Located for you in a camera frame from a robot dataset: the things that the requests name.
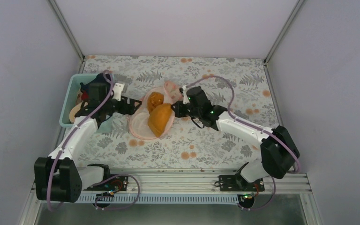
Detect peach floral mesh laundry bag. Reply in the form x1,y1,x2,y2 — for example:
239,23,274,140
129,81,182,140

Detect orange lace bra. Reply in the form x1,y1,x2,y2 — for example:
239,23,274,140
147,91,174,137

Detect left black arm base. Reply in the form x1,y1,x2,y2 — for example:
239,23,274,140
86,176,129,200

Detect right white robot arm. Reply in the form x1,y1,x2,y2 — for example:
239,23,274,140
171,86,300,191

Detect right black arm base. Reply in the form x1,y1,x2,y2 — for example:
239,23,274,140
214,175,265,209

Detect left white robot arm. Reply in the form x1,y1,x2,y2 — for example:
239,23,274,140
34,82,141,203

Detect navy red bra upper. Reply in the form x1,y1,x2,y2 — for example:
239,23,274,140
80,73,107,101

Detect navy beige bra lower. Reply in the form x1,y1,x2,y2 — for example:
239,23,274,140
69,102,82,123

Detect light blue plastic bin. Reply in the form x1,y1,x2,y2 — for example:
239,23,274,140
60,74,114,133

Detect floral patterned table mat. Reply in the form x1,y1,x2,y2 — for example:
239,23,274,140
78,55,278,169

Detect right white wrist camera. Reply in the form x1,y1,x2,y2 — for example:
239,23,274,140
179,85,189,105

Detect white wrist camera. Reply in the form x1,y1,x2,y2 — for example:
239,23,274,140
112,82,126,101
179,85,189,105

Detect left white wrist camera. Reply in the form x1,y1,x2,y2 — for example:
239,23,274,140
112,82,126,101

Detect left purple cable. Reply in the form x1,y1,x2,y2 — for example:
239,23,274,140
46,70,115,212

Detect purple cable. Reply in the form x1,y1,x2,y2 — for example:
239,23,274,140
184,75,302,211
46,70,115,212

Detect aluminium front rail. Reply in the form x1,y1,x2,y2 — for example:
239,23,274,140
30,168,312,195

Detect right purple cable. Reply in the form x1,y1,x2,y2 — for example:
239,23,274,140
184,75,302,211

